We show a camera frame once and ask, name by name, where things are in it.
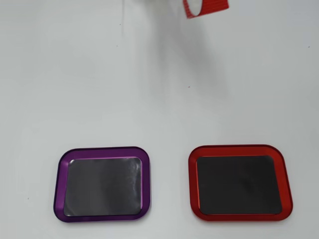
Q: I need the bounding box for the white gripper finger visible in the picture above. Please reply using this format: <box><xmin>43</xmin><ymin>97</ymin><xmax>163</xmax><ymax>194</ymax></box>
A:
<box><xmin>188</xmin><ymin>0</ymin><xmax>204</xmax><ymax>15</ymax></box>

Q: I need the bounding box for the red studded block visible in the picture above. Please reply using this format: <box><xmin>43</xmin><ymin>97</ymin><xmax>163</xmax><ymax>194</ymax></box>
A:
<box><xmin>182</xmin><ymin>0</ymin><xmax>230</xmax><ymax>19</ymax></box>

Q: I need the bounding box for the red square dish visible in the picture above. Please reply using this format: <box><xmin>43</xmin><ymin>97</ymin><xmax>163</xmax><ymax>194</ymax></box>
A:
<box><xmin>188</xmin><ymin>144</ymin><xmax>294</xmax><ymax>222</ymax></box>

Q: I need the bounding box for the purple square dish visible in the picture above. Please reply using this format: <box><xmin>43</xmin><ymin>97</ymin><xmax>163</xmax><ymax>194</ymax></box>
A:
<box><xmin>53</xmin><ymin>146</ymin><xmax>152</xmax><ymax>224</ymax></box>

